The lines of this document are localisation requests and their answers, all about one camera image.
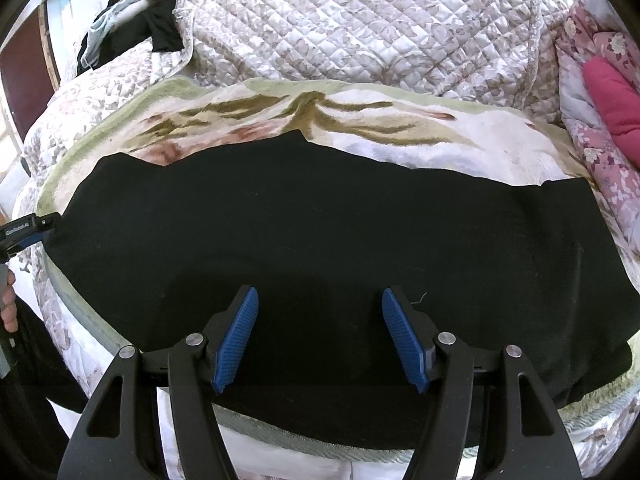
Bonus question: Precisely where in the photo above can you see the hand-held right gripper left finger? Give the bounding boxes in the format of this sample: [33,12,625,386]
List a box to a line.
[57,285,260,480]

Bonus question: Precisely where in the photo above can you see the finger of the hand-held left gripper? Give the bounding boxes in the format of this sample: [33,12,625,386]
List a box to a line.
[11,213,61,251]

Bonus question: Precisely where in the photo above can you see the black garment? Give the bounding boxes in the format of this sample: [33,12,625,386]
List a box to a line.
[139,0,187,54]

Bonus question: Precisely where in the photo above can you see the pink pillow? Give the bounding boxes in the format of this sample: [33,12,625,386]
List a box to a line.
[582,55,640,157]

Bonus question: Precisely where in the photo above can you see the brown wooden panel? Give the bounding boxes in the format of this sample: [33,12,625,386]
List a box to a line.
[0,6,62,133]

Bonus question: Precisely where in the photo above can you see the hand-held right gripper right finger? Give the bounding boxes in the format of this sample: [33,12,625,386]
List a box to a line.
[382,286,583,480]

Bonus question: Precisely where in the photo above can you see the pink floral quilt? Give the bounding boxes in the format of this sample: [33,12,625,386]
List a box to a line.
[555,0,640,222]

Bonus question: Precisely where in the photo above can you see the cream green fleece blanket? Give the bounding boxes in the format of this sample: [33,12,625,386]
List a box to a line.
[36,76,640,456]

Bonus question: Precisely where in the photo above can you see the black pants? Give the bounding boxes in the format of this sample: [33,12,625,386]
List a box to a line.
[42,129,634,449]

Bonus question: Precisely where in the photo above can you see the person's left hand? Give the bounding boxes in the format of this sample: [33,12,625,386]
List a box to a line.
[0,265,20,334]

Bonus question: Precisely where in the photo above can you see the white beige quilted bedspread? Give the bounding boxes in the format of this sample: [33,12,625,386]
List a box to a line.
[12,0,640,480]

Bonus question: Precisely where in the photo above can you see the light grey garment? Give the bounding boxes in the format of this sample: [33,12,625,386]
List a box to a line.
[76,0,152,74]

